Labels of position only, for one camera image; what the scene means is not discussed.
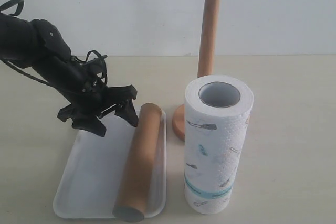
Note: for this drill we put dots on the printed paper towel roll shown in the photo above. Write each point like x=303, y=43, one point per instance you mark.
x=217, y=112

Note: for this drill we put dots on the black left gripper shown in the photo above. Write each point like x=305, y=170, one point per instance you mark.
x=90, y=97

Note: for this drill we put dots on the wooden paper towel holder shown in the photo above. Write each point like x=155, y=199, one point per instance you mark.
x=206, y=58

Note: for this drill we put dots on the brown cardboard tube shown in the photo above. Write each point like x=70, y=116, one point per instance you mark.
x=133, y=193

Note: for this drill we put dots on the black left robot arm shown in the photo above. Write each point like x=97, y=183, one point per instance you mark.
x=38, y=44

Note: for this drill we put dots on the white rectangular tray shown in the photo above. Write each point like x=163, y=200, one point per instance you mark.
x=91, y=178

